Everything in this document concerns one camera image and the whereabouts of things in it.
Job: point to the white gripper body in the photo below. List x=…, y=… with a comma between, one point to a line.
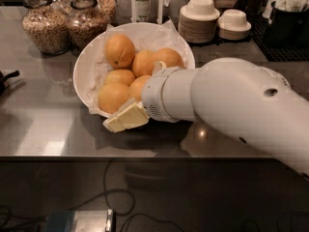
x=153, y=93

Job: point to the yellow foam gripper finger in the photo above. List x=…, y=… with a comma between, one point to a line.
x=158, y=66
x=130, y=115

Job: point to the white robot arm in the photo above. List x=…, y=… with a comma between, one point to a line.
x=254, y=105

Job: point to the right large orange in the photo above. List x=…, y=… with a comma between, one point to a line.
x=170, y=57

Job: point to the white paper bowl liner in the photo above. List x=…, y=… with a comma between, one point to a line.
x=145, y=36

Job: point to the white oval bowl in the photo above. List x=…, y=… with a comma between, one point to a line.
x=82, y=74

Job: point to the white bowl on large stack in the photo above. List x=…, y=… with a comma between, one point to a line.
x=200, y=10

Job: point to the large stack of plates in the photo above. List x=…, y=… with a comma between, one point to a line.
x=197, y=29

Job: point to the glass bottle with label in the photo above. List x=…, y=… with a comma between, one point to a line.
x=142, y=8

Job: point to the small stack of plates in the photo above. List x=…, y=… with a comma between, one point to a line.
x=234, y=32

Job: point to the rear glass cereal jar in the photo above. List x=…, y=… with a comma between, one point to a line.
x=108, y=7

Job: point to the glass cereal jar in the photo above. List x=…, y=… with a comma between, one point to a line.
x=85, y=21
x=108, y=7
x=46, y=27

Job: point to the middle glass cereal jar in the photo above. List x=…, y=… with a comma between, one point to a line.
x=85, y=21

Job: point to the black rubber mat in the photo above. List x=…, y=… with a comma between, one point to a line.
x=282, y=54

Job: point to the silver box below table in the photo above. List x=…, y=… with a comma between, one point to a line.
x=81, y=221

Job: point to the left glass cereal jar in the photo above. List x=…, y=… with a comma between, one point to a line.
x=46, y=27

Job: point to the black container with sachets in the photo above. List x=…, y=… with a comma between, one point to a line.
x=288, y=24

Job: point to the black handle at left edge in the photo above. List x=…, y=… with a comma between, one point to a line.
x=4, y=78

